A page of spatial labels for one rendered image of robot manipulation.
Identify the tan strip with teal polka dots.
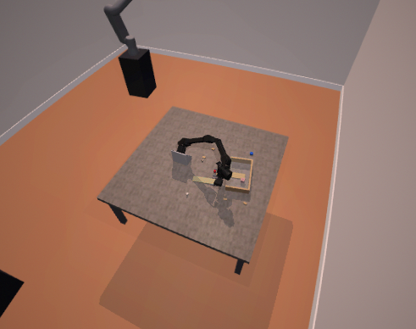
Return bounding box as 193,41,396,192
192,176,215,184

